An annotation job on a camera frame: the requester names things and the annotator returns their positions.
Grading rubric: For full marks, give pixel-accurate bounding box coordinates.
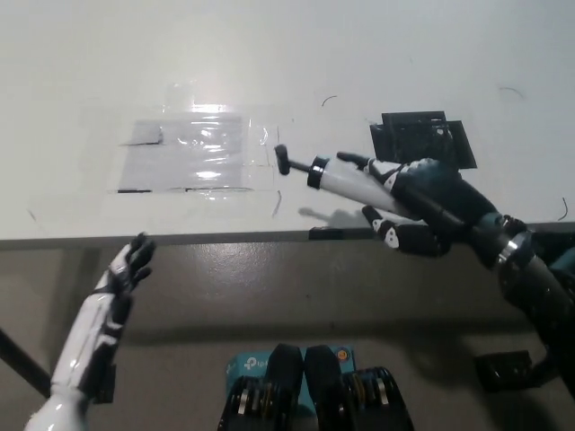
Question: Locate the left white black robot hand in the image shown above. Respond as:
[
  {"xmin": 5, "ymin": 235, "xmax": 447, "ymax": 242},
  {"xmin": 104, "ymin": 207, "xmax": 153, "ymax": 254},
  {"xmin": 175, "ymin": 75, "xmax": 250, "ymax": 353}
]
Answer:
[{"xmin": 48, "ymin": 232, "xmax": 157, "ymax": 401}]

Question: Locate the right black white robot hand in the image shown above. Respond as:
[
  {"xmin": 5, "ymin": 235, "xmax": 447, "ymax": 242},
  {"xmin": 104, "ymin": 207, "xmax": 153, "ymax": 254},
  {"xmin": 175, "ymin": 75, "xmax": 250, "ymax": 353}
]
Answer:
[{"xmin": 336, "ymin": 151, "xmax": 502, "ymax": 259}]

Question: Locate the small white air pump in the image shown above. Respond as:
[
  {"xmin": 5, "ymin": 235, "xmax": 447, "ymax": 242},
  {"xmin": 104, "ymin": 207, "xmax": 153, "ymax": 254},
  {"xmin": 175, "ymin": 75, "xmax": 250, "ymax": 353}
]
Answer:
[{"xmin": 274, "ymin": 144, "xmax": 408, "ymax": 215}]

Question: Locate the black diagonal table brace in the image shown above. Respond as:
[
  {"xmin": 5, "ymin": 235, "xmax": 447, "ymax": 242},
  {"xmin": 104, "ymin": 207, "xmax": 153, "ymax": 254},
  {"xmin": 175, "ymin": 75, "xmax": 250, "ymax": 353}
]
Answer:
[{"xmin": 0, "ymin": 327, "xmax": 53, "ymax": 399}]

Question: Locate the black tape square marker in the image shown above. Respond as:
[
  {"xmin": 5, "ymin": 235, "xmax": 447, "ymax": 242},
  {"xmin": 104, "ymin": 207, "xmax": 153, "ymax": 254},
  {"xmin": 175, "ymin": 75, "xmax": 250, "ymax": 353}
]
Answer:
[{"xmin": 368, "ymin": 110, "xmax": 477, "ymax": 171}]

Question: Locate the black tape strip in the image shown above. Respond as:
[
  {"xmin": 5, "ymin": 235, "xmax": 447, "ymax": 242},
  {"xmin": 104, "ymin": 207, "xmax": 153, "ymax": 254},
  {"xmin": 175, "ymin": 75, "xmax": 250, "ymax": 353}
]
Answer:
[{"xmin": 308, "ymin": 227, "xmax": 345, "ymax": 241}]

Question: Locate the teal router box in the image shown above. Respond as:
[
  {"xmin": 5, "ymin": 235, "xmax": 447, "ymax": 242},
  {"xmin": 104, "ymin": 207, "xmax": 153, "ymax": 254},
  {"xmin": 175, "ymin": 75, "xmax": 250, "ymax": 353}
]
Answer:
[{"xmin": 224, "ymin": 345, "xmax": 356, "ymax": 418}]

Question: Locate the clear plastic bag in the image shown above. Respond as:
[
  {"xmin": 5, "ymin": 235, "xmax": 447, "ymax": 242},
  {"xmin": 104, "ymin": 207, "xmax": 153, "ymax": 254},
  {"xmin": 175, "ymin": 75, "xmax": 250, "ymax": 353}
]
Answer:
[{"xmin": 117, "ymin": 107, "xmax": 273, "ymax": 195}]

